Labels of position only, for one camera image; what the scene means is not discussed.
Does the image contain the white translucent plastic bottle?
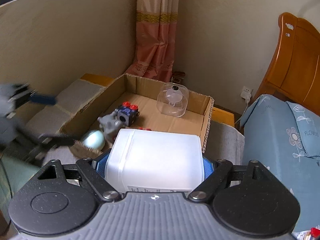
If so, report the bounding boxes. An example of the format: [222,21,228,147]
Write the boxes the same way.
[105,128,204,193]

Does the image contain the light blue egg case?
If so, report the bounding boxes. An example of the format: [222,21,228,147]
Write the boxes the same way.
[81,130,105,150]

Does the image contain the grey cartoon figure toy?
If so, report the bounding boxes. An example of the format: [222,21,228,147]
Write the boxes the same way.
[97,111,125,144]

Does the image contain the black red blue toy block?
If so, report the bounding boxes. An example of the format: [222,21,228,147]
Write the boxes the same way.
[116,101,140,126]

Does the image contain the clear square dome container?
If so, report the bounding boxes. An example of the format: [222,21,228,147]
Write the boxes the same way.
[156,83,189,118]

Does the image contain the red toy car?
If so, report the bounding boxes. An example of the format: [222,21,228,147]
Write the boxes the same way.
[139,127,151,131]

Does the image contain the blue floral bed sheet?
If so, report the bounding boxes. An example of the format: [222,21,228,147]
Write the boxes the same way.
[240,94,319,232]

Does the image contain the cardboard box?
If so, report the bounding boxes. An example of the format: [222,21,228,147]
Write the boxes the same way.
[60,74,214,150]

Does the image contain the blue floral pillow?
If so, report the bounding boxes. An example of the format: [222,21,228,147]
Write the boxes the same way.
[286,101,319,166]

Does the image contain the wooden bed headboard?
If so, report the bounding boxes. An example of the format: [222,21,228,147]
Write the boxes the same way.
[251,12,319,115]

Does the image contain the pink orange curtain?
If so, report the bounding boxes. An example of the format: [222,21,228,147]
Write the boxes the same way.
[126,0,179,82]

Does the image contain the white wall plug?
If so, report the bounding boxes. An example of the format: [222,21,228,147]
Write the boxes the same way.
[240,86,252,104]

